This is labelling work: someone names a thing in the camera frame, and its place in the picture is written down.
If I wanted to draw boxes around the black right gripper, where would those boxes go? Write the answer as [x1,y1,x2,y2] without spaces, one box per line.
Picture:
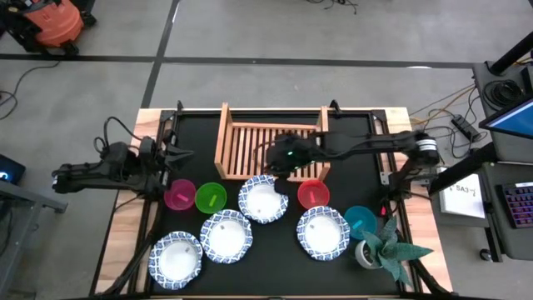
[265,134,324,196]

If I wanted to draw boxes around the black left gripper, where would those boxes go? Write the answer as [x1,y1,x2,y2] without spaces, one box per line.
[139,135,196,178]

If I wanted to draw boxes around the blue patterned paper bowl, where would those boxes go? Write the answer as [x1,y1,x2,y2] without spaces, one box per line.
[296,205,351,263]
[237,174,290,225]
[199,208,254,265]

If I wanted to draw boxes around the teal plastic bowl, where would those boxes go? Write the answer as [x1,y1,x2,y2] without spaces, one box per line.
[343,205,379,241]

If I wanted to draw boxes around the blue patterned paper plate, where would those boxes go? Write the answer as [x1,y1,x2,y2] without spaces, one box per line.
[147,231,204,291]

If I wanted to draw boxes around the wooden slatted shelf rack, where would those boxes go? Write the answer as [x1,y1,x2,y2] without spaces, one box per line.
[213,102,332,183]

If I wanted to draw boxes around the pink plastic cup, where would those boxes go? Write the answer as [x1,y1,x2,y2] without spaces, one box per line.
[163,178,197,212]

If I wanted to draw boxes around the red plastic bowl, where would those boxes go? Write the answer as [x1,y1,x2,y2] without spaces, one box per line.
[296,178,331,210]

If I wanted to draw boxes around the green plastic cup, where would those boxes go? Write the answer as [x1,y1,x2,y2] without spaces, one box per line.
[194,182,228,215]

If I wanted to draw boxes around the black table mat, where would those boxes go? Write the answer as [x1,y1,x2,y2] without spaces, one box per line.
[160,112,401,295]

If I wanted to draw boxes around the green plant in white pot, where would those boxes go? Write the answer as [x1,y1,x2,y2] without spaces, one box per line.
[354,215,435,287]

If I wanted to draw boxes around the gray metal cart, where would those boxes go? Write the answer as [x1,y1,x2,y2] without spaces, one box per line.
[0,178,68,295]

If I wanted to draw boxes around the dark device with blue light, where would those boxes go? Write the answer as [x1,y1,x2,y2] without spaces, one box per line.
[0,153,27,185]

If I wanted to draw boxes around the white paper sheet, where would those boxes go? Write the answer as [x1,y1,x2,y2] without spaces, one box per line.
[438,182,487,220]

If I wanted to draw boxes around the orange shop vacuum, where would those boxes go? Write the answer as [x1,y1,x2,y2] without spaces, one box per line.
[2,0,97,56]

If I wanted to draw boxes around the black power strip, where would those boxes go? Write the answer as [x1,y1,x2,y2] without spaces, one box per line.
[451,114,481,142]

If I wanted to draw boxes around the gray keyboard cart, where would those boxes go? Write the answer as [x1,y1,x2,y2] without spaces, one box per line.
[428,162,533,263]

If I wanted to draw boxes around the dark gray computer desk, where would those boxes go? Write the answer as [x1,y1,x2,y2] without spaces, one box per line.
[472,61,533,164]

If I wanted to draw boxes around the blue-screen computer monitor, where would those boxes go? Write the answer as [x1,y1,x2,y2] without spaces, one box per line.
[478,96,533,141]

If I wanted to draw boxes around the backlit purple keyboard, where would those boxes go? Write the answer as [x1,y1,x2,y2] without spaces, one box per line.
[501,181,533,229]

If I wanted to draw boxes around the black aluminium table frame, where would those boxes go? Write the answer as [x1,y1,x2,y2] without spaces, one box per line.
[95,99,456,300]

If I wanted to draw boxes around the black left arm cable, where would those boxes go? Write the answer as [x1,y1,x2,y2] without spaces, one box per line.
[93,116,141,156]

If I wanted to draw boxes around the black floor cable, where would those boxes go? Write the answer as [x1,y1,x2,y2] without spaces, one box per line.
[0,61,62,122]
[306,0,359,16]

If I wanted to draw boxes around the black slanted frame beam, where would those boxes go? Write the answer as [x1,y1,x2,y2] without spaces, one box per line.
[427,142,499,196]

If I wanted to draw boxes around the yellow floor cable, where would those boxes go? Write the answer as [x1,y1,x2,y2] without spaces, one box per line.
[410,82,478,126]

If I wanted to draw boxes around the coiled black cable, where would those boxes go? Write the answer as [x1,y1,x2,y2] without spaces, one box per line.
[482,78,526,110]

